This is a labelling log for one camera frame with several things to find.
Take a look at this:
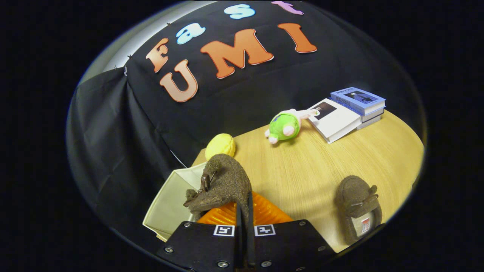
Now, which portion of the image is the grey book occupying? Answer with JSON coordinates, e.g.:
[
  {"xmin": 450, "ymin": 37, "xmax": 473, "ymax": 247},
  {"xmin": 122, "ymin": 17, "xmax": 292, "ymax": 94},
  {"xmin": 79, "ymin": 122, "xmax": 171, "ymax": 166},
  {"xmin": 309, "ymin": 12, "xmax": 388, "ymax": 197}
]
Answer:
[
  {"xmin": 355, "ymin": 114, "xmax": 382, "ymax": 130},
  {"xmin": 359, "ymin": 108, "xmax": 385, "ymax": 123}
]

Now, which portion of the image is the beige fabric storage box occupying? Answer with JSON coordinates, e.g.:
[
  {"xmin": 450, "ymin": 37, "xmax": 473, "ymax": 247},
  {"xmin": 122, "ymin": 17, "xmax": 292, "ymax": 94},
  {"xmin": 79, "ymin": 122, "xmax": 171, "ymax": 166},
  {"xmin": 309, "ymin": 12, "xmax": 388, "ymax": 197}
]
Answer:
[{"xmin": 143, "ymin": 162, "xmax": 212, "ymax": 242}]

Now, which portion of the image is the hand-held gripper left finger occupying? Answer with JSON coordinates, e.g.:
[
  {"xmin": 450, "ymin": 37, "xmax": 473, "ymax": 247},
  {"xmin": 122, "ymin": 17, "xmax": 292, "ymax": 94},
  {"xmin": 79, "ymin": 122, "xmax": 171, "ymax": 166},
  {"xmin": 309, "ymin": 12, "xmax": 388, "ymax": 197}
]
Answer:
[{"xmin": 157, "ymin": 202, "xmax": 242, "ymax": 270}]

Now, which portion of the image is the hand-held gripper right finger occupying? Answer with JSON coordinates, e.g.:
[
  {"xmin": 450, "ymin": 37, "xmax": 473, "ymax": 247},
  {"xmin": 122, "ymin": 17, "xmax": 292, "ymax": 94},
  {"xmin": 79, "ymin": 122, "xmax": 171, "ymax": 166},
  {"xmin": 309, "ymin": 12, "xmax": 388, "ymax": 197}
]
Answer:
[{"xmin": 248, "ymin": 191, "xmax": 337, "ymax": 270}]

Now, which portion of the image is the green and pink plush toy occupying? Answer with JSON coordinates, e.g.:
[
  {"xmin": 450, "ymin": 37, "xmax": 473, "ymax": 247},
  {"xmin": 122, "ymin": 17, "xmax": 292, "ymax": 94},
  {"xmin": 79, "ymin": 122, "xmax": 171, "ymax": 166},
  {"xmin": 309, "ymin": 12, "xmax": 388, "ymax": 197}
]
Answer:
[{"xmin": 264, "ymin": 109, "xmax": 320, "ymax": 145}]

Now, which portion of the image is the blue book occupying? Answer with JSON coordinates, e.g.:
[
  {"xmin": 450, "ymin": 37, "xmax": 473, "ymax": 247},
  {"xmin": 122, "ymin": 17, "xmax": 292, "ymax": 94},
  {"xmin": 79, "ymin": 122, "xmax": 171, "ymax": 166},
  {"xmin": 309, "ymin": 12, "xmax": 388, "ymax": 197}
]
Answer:
[{"xmin": 330, "ymin": 87, "xmax": 386, "ymax": 116}]

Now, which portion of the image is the white book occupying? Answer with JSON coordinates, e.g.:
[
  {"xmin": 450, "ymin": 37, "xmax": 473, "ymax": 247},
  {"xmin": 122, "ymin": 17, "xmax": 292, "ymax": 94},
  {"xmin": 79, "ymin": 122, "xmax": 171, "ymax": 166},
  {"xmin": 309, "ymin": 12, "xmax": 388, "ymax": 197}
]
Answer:
[{"xmin": 307, "ymin": 98, "xmax": 362, "ymax": 144}]

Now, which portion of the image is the brown fuzzy shoe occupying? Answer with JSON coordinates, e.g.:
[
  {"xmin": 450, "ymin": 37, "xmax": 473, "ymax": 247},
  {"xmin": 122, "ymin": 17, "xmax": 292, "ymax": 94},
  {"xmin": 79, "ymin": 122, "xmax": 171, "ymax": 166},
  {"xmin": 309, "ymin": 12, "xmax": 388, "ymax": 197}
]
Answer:
[
  {"xmin": 335, "ymin": 175, "xmax": 383, "ymax": 245},
  {"xmin": 183, "ymin": 153, "xmax": 253, "ymax": 227}
]

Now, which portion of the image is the yellow round plush toy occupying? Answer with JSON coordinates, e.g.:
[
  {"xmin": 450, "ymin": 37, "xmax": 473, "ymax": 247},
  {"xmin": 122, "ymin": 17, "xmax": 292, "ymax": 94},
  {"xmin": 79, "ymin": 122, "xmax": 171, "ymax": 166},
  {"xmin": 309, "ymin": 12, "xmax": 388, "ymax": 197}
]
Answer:
[{"xmin": 205, "ymin": 133, "xmax": 236, "ymax": 161}]

